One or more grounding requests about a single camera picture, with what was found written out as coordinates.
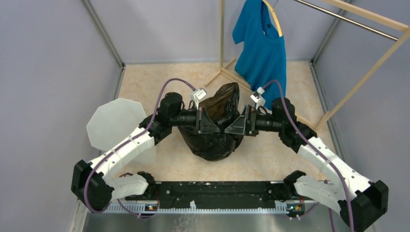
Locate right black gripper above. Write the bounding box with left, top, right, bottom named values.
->
left=225, top=104, right=283, bottom=137

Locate wooden clothes rack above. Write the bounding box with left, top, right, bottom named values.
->
left=204, top=0, right=410, bottom=132

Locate blue t-shirt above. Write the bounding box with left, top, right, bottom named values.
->
left=232, top=0, right=287, bottom=110

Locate wooden clothes hanger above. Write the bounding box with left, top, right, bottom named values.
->
left=262, top=0, right=283, bottom=37

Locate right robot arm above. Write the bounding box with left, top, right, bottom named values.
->
left=225, top=98, right=389, bottom=232

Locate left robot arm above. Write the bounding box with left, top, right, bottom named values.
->
left=71, top=88, right=220, bottom=213

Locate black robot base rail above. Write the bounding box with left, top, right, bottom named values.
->
left=106, top=181, right=318, bottom=218

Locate black plastic trash bag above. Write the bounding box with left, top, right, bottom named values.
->
left=178, top=82, right=244, bottom=161

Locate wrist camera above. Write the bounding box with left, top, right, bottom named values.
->
left=190, top=88, right=207, bottom=110
left=250, top=87, right=265, bottom=110

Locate white translucent trash bin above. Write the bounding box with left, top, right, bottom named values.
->
left=87, top=98, right=147, bottom=152

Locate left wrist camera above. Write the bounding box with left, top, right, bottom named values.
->
left=190, top=88, right=207, bottom=110

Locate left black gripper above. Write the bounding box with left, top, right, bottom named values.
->
left=170, top=104, right=220, bottom=133

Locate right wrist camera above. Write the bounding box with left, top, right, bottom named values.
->
left=250, top=87, right=265, bottom=110

